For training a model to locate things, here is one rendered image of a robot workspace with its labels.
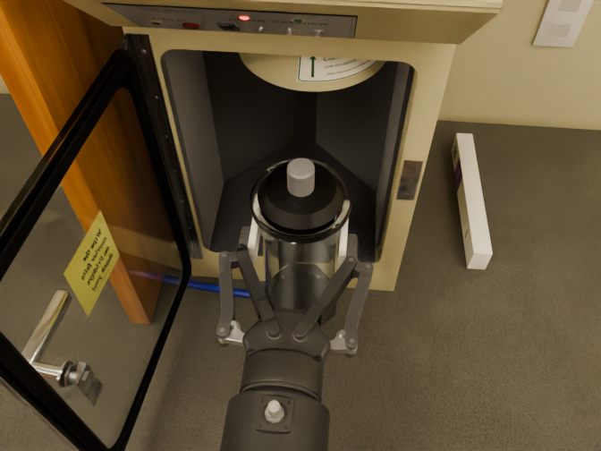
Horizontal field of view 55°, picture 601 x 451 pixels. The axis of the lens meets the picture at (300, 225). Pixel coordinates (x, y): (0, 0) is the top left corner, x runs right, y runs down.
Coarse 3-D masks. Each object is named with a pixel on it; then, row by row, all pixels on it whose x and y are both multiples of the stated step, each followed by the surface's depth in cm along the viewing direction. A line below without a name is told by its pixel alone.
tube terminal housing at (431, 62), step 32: (128, 32) 56; (160, 32) 56; (192, 32) 55; (224, 32) 55; (160, 64) 59; (416, 64) 56; (448, 64) 55; (416, 96) 59; (416, 128) 62; (416, 160) 66; (416, 192) 71; (384, 256) 82; (384, 288) 89
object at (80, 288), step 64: (64, 128) 47; (128, 128) 57; (64, 192) 48; (128, 192) 60; (64, 256) 50; (128, 256) 63; (0, 320) 42; (64, 320) 52; (128, 320) 66; (128, 384) 69
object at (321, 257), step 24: (264, 216) 59; (336, 216) 59; (264, 240) 64; (336, 240) 63; (264, 264) 69; (288, 264) 63; (312, 264) 63; (336, 264) 68; (288, 288) 68; (312, 288) 68
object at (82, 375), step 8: (72, 368) 54; (80, 368) 54; (88, 368) 54; (64, 376) 53; (72, 376) 54; (80, 376) 53; (88, 376) 54; (96, 376) 56; (64, 384) 54; (80, 384) 54; (88, 384) 54; (96, 384) 57; (88, 392) 55; (96, 392) 57; (96, 400) 57
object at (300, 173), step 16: (304, 160) 58; (272, 176) 60; (288, 176) 57; (304, 176) 57; (320, 176) 60; (272, 192) 59; (288, 192) 59; (304, 192) 58; (320, 192) 59; (336, 192) 59; (272, 208) 58; (288, 208) 58; (304, 208) 58; (320, 208) 58; (336, 208) 59; (288, 224) 58; (304, 224) 58; (320, 224) 58
